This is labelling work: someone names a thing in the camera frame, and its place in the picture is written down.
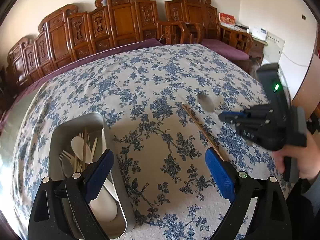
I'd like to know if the cream plastic chopstick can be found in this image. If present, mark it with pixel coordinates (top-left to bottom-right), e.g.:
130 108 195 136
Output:
91 138 98 162

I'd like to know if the blue floral tablecloth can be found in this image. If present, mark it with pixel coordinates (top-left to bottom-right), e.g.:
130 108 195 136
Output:
12 44 280 239

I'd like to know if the purple sofa cushion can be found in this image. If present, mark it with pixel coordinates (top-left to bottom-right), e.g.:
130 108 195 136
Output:
1 38 162 133

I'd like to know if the red calendar card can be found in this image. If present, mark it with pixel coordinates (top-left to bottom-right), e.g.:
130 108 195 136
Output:
219 12 235 28

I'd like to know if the brown wooden chopstick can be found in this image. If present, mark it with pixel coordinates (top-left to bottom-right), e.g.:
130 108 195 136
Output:
82 127 87 171
182 104 225 161

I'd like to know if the stainless steel spoon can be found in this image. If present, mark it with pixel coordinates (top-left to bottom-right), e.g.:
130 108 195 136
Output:
197 94 215 113

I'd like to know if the white ceramic spoon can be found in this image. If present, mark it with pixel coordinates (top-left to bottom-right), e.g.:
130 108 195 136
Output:
71 136 84 160

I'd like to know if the person's right hand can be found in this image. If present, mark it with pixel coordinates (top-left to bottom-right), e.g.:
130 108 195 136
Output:
273 131 319 181

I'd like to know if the wooden side table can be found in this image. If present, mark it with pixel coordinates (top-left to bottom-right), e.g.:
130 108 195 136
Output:
248 38 267 61

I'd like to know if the carved wooden long sofa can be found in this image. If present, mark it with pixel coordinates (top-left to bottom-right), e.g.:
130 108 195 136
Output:
6 0 186 88

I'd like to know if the grey rectangular utensil tray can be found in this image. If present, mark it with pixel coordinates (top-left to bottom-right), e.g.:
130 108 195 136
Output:
49 112 136 239

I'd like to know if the white plastic spoon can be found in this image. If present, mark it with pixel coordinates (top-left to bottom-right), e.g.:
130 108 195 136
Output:
62 154 118 222

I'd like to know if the white wall panel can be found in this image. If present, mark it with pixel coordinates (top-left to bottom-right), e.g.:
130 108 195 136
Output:
262 32 285 64

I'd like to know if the purple seat cushion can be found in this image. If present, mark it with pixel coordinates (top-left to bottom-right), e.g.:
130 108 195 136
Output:
201 38 249 61

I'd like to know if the cream plastic fork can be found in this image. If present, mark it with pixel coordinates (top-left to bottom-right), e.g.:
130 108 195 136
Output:
59 150 82 172

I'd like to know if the carved wooden armchair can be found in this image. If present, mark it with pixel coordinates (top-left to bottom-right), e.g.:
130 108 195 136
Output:
165 0 253 60

